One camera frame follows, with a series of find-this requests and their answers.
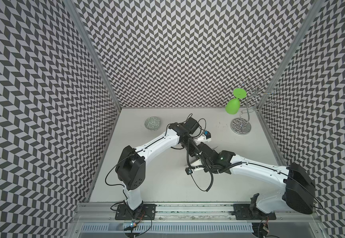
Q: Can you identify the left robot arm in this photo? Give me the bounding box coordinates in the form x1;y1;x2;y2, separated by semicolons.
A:
115;117;200;211

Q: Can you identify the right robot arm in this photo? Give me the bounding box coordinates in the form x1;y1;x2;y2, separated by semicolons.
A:
193;142;315;215

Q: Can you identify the patterned ceramic bowl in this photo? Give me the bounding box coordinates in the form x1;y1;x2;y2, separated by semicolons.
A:
144;117;161;131

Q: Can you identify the green plastic wine glass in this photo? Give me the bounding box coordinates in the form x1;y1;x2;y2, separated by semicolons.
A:
225;88;247;115

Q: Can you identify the right circuit board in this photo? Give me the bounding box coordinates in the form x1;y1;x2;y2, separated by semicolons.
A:
252;223;269;238

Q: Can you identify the circuit board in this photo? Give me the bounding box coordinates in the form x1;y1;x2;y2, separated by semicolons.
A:
252;223;269;238
123;219;140;233

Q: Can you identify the left circuit board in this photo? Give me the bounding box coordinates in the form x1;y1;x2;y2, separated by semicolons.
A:
123;219;140;233

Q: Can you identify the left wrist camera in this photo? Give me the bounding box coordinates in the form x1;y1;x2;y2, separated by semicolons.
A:
196;131;212;143

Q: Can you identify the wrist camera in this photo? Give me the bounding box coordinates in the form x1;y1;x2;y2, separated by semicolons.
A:
185;166;203;175
196;131;212;143

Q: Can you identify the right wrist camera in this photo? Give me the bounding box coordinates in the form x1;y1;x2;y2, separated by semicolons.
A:
185;166;203;175

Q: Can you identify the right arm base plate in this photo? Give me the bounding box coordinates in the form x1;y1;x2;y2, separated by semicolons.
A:
232;203;277;220

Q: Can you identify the metal wire glass rack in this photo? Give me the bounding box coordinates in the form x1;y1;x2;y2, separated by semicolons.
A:
230;86;279;135

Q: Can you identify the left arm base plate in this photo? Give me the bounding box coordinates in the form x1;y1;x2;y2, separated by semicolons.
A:
115;203;157;220

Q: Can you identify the aluminium front rail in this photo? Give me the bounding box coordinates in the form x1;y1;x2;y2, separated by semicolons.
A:
71;202;321;223

